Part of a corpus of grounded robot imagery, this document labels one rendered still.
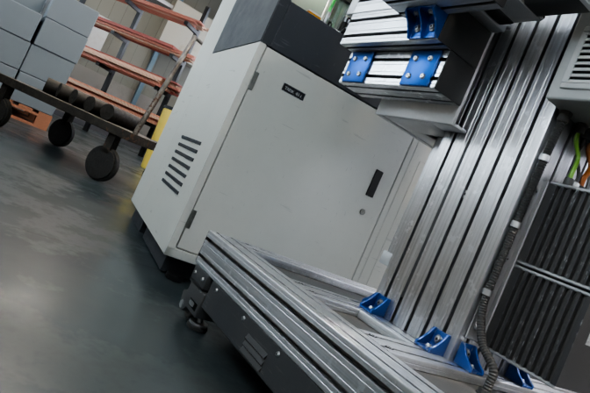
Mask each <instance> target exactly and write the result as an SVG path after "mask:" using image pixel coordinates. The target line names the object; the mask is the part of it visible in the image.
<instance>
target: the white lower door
mask: <svg viewBox="0 0 590 393"><path fill-rule="evenodd" d="M376 111H377V110H376V109H374V108H372V107H370V106H369V105H368V104H365V103H364V102H362V101H360V100H359V99H357V98H355V97H353V96H351V95H350V94H348V93H347V92H345V91H343V90H341V89H339V88H337V87H336V86H334V85H333V84H331V83H330V82H327V81H325V80H324V79H322V78H320V77H319V76H317V75H315V74H314V73H312V72H310V71H308V70H307V69H305V68H303V67H301V66H300V65H298V64H297V63H295V62H293V61H291V60H289V59H287V58H285V57H284V56H283V55H281V54H279V53H277V52H275V51H274V50H272V49H270V48H268V47H266V48H265V50H264V52H263V55H262V58H261V59H260V61H259V63H258V65H257V68H256V70H255V72H254V74H253V76H252V79H251V81H250V83H249V85H248V88H247V90H246V92H245V95H244V97H243V98H242V100H241V104H240V106H239V108H238V110H237V112H236V114H235V116H234V119H233V121H232V124H231V125H230V127H229V129H228V132H227V135H226V137H225V138H224V141H223V143H222V145H221V147H220V149H219V152H218V154H217V156H216V159H215V161H214V163H213V164H212V168H211V170H210V172H209V174H208V176H207V178H206V180H205V183H204V185H203V188H202V189H201V191H200V193H199V196H198V199H197V201H196V203H195V205H194V207H193V209H192V211H191V214H190V216H189V218H188V220H187V222H186V224H185V227H184V229H183V232H182V234H181V236H180V238H179V240H178V242H177V244H176V247H178V248H181V249H183V250H185V251H188V252H191V253H194V254H198V253H199V251H200V249H201V247H202V246H203V243H204V241H205V238H206V235H207V233H208V232H209V230H211V231H214V232H218V233H220V234H223V235H226V236H228V237H231V238H233V239H237V240H240V241H243V242H246V243H248V244H250V245H253V246H256V247H260V248H262V249H265V250H268V251H271V252H272V253H275V254H280V255H283V256H284V257H287V258H290V259H293V260H295V261H299V262H302V263H305V264H307V265H309V266H312V267H315V268H319V269H322V270H324V271H327V272H329V273H332V274H335V275H338V276H341V277H344V278H347V279H349V280H351V278H352V276H353V274H354V272H355V270H356V266H357V264H358V262H359V260H360V258H361V256H362V254H363V250H364V249H365V246H366V244H367V242H368V240H369V237H370V235H371V232H372V230H373V228H374V226H375V224H376V222H377V220H378V216H379V214H380V212H381V210H382V208H383V206H384V203H385V200H386V198H387V196H388V194H389V192H390V189H391V187H392V184H393V182H394V180H395V178H396V175H397V174H398V172H399V168H400V166H401V164H402V161H403V160H404V158H405V155H406V153H407V150H408V148H409V146H410V144H411V141H412V139H413V137H412V136H410V135H409V134H407V133H406V132H403V131H402V130H400V129H399V128H398V127H396V126H395V125H392V124H391V123H389V122H387V121H386V120H384V119H383V118H381V117H380V116H378V115H377V114H376Z"/></svg>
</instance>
